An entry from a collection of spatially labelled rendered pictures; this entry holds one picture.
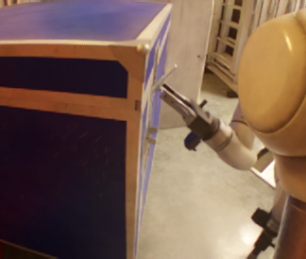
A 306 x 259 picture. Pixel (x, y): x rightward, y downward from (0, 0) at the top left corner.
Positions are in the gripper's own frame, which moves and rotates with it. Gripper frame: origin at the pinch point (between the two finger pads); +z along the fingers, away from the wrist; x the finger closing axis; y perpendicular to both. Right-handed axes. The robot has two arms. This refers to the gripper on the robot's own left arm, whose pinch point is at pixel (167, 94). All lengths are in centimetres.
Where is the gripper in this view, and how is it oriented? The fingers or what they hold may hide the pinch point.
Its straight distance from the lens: 67.6
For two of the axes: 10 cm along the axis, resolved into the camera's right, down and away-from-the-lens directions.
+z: -7.7, -5.7, -2.8
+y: 6.3, -6.9, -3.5
